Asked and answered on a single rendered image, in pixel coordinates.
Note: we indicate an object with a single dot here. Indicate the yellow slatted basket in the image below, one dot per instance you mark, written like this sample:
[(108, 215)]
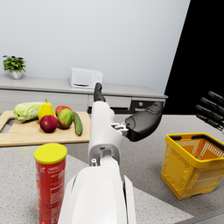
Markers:
[(192, 163)]

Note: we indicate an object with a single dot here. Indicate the red potato chip can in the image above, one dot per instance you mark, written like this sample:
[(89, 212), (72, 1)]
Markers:
[(50, 186)]

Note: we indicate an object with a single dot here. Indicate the green cucumber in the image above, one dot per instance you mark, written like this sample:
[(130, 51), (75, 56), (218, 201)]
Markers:
[(78, 123)]

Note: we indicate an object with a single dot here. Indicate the green red mango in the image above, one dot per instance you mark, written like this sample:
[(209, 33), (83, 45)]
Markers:
[(65, 118)]

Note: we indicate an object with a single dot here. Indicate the red apple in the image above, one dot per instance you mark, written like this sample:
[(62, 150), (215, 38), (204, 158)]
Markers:
[(48, 123)]

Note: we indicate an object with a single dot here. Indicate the white microwave oven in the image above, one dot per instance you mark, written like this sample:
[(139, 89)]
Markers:
[(85, 77)]

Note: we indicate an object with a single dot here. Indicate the yellow pear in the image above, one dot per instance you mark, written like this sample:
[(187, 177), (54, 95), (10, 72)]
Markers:
[(45, 110)]

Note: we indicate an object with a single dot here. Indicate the grey kitchen counter cabinet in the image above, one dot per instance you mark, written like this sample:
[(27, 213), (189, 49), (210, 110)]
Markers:
[(43, 93)]

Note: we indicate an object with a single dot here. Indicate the wooden cutting board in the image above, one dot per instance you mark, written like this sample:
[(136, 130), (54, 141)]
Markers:
[(29, 132)]

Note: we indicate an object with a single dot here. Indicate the green napa cabbage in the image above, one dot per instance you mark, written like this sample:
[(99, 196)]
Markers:
[(26, 110)]

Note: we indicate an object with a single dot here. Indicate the potted green plant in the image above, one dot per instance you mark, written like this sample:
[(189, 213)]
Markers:
[(14, 66)]

